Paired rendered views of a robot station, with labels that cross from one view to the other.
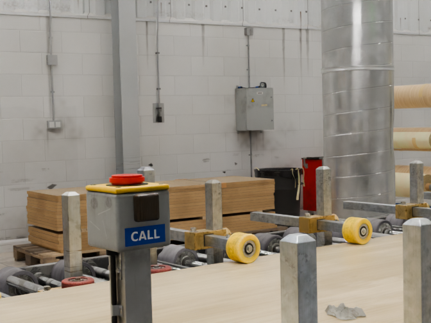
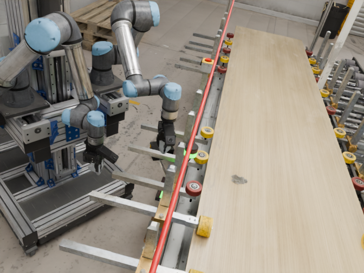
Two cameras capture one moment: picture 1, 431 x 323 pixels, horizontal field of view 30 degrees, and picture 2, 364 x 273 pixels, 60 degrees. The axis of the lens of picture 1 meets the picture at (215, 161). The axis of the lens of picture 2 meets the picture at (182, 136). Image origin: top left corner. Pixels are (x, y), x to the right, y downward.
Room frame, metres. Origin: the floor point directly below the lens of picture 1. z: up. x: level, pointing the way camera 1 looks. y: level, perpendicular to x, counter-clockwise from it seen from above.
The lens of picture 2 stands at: (2.14, -1.38, 1.99)
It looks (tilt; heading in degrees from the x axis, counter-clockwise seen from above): 36 degrees down; 132
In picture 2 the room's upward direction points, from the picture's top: 11 degrees clockwise
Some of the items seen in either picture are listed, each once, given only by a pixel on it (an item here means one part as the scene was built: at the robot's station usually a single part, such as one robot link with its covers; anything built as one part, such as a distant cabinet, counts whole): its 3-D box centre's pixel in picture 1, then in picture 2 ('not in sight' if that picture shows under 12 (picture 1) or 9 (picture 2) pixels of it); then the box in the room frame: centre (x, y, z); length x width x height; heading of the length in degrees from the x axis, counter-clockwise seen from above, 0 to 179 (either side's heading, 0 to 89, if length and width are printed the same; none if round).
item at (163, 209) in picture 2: not in sight; (163, 210); (1.53, -0.72, 0.95); 0.13 x 0.06 x 0.05; 127
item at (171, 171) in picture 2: not in sight; (164, 208); (1.52, -0.70, 0.94); 0.03 x 0.03 x 0.48; 37
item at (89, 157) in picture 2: not in sight; (94, 150); (1.06, -0.78, 0.97); 0.09 x 0.08 x 0.12; 37
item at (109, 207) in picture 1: (127, 218); (207, 66); (0.91, 0.10, 1.18); 0.07 x 0.07 x 0.08; 37
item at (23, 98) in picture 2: not in sight; (17, 91); (0.59, -0.95, 1.09); 0.15 x 0.15 x 0.10
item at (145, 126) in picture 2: not in sight; (174, 134); (1.01, -0.20, 0.82); 0.43 x 0.03 x 0.04; 37
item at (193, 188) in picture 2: not in sight; (192, 193); (1.47, -0.48, 0.85); 0.08 x 0.08 x 0.11
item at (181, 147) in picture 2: not in sight; (174, 180); (1.37, -0.51, 0.87); 0.03 x 0.03 x 0.48; 37
